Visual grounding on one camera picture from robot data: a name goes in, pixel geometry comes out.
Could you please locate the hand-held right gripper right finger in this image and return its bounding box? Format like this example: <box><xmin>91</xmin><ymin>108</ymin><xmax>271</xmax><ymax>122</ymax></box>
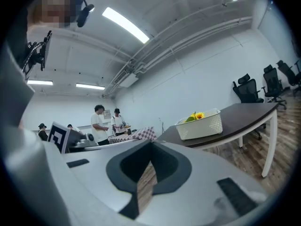
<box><xmin>137</xmin><ymin>141</ymin><xmax>269</xmax><ymax>226</ymax></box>

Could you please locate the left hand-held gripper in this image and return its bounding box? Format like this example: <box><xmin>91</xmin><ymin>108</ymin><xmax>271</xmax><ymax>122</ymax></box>
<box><xmin>47</xmin><ymin>121</ymin><xmax>99</xmax><ymax>154</ymax></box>

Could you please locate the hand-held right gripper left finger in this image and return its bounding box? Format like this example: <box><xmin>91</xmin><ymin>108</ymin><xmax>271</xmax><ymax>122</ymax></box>
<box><xmin>43</xmin><ymin>139</ymin><xmax>153</xmax><ymax>226</ymax></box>

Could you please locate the cream perforated plastic basket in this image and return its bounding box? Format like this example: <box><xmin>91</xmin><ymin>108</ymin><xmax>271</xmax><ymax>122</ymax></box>
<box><xmin>174</xmin><ymin>108</ymin><xmax>223</xmax><ymax>141</ymax></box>

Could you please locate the yellow sunflower bouquet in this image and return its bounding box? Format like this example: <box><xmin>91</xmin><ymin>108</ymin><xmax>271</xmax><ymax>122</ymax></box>
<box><xmin>184</xmin><ymin>111</ymin><xmax>206</xmax><ymax>123</ymax></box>

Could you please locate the checkered cloth covered table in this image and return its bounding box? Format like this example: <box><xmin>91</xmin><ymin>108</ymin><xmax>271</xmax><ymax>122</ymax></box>
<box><xmin>107</xmin><ymin>126</ymin><xmax>158</xmax><ymax>145</ymax></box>

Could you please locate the black chest-mounted rig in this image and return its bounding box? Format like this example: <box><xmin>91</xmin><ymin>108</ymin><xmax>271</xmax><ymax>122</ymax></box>
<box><xmin>22</xmin><ymin>30</ymin><xmax>53</xmax><ymax>76</ymax></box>

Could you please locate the white ceiling air conditioner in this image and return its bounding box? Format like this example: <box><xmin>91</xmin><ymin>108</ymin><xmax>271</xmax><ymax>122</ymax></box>
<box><xmin>114</xmin><ymin>69</ymin><xmax>139</xmax><ymax>89</ymax></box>

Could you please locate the black mesh office chair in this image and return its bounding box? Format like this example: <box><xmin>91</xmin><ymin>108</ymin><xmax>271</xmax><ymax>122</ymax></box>
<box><xmin>232</xmin><ymin>73</ymin><xmax>268</xmax><ymax>140</ymax></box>
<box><xmin>261</xmin><ymin>64</ymin><xmax>288</xmax><ymax>110</ymax></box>
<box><xmin>275</xmin><ymin>59</ymin><xmax>301</xmax><ymax>97</ymax></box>

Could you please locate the person's black shirt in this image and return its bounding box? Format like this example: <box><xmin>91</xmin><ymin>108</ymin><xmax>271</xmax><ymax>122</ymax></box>
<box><xmin>4</xmin><ymin>6</ymin><xmax>30</xmax><ymax>65</ymax></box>

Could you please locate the person's face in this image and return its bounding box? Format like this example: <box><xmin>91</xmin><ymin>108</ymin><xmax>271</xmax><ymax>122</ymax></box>
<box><xmin>41</xmin><ymin>0</ymin><xmax>71</xmax><ymax>29</ymax></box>

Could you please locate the white ceiling pipe run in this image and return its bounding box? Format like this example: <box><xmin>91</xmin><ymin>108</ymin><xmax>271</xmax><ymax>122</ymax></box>
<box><xmin>102</xmin><ymin>15</ymin><xmax>253</xmax><ymax>98</ymax></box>

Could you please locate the black head camera mount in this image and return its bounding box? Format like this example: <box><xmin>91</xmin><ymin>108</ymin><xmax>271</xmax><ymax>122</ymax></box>
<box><xmin>70</xmin><ymin>0</ymin><xmax>95</xmax><ymax>28</ymax></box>

